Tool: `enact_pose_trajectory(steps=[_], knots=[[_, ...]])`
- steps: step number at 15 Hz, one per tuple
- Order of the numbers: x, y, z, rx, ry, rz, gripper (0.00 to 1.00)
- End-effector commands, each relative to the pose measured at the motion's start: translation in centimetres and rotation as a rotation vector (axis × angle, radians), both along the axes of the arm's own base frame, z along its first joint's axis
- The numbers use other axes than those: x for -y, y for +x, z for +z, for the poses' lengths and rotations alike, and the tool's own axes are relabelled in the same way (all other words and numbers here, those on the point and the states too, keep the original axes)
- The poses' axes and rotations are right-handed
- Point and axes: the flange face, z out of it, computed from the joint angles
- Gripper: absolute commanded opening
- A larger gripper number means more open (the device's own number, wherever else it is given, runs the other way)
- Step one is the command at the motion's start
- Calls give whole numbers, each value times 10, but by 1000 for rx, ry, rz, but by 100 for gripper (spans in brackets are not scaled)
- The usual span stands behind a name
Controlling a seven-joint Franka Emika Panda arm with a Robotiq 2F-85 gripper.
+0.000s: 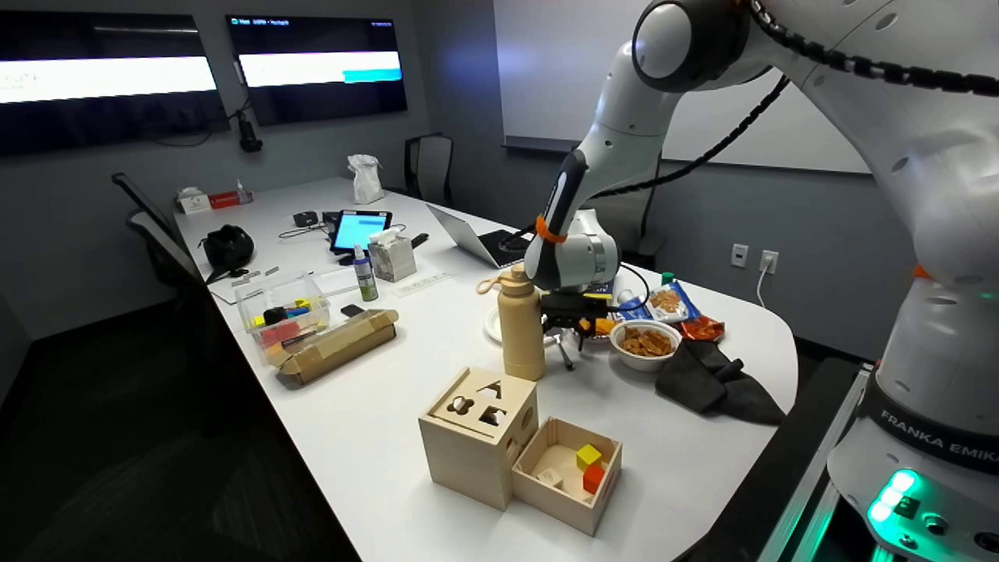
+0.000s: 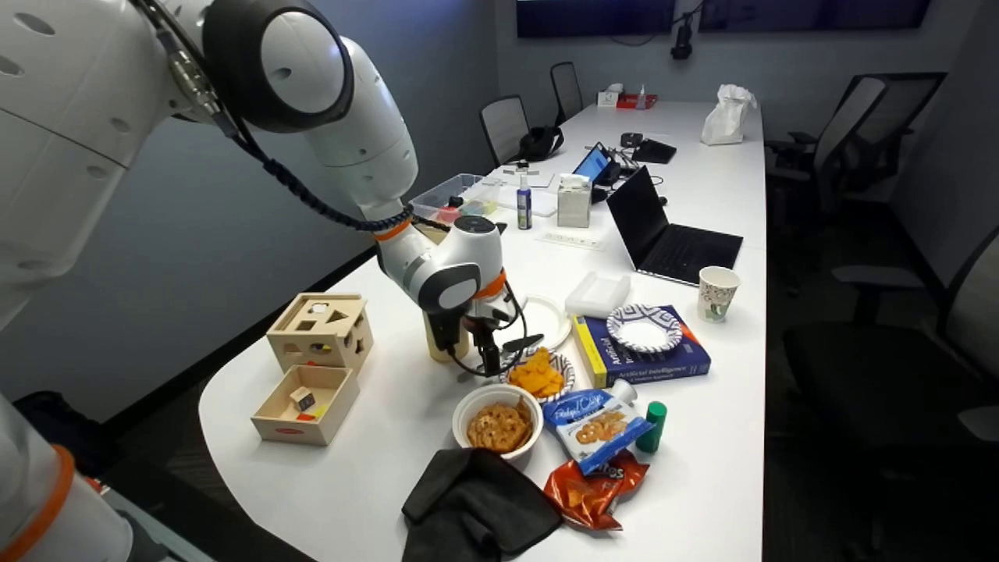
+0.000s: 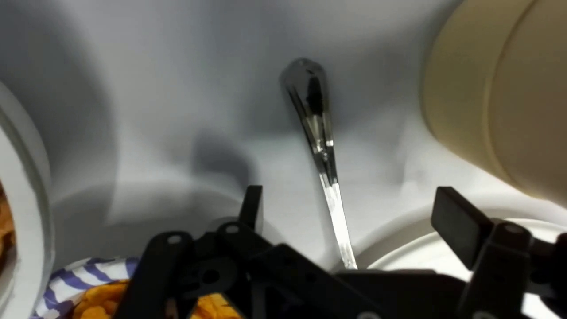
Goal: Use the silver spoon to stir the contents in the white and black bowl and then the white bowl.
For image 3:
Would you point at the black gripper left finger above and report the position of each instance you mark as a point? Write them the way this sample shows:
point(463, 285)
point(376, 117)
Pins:
point(169, 271)

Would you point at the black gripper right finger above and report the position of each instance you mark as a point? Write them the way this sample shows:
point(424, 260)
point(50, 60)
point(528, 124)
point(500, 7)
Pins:
point(502, 266)

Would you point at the silver metal spoon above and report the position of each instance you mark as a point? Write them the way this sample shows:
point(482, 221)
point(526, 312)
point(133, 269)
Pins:
point(310, 94)

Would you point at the patterned paper bowl with chips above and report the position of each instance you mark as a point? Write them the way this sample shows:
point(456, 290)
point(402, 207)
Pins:
point(71, 280)

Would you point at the white bowl of pretzels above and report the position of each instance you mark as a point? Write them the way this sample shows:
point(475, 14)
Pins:
point(29, 205)

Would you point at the white cup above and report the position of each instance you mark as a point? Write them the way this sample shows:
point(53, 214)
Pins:
point(401, 253)

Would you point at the beige water bottle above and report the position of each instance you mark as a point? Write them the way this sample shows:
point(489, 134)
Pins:
point(502, 88)

